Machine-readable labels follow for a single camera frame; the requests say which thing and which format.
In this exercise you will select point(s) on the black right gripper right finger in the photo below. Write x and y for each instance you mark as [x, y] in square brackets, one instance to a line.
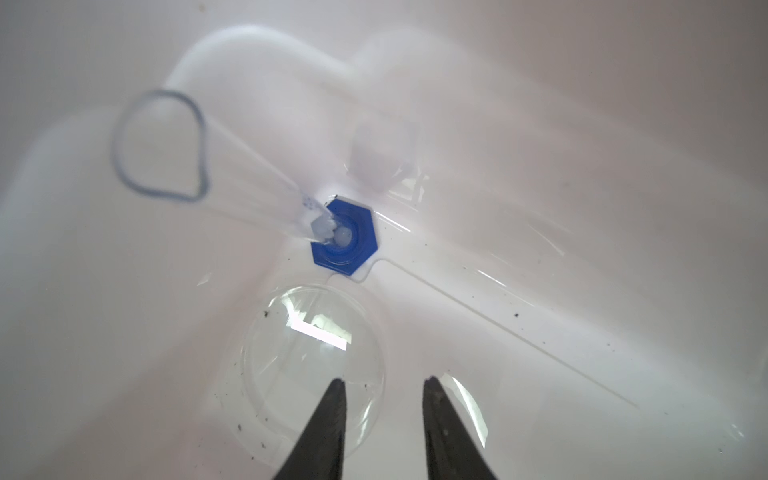
[450, 451]

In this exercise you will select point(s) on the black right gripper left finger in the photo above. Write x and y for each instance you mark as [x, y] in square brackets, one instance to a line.
[320, 450]

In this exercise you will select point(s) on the clear glass petri dish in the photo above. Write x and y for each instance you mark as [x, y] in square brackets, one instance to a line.
[304, 337]

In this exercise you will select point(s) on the blue base graduated cylinder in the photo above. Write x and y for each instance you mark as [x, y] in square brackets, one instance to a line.
[165, 147]

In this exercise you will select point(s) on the white plastic storage bin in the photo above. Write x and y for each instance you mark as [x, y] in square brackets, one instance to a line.
[570, 203]

